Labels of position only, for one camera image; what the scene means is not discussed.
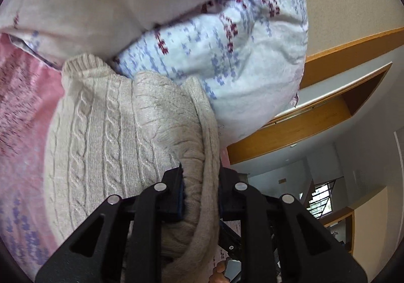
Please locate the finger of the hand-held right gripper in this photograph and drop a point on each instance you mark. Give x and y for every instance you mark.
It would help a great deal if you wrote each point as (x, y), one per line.
(229, 238)

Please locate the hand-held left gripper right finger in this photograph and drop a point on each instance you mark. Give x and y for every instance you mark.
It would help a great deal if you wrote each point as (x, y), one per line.
(225, 201)

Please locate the pink floral bed sheet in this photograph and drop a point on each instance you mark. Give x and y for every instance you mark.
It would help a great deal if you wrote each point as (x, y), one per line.
(25, 112)

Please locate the wooden door frame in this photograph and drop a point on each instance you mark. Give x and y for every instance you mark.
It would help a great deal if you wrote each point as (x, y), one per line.
(284, 131)

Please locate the person's right hand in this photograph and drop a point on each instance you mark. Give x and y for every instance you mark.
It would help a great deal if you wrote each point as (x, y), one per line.
(219, 272)

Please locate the white blue floral pillow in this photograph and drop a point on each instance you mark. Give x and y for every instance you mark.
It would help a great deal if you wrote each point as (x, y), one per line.
(252, 65)

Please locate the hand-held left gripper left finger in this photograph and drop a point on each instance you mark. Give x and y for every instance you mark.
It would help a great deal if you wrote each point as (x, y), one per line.
(179, 197)

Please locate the window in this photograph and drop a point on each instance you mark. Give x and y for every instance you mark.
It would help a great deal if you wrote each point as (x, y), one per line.
(320, 201)

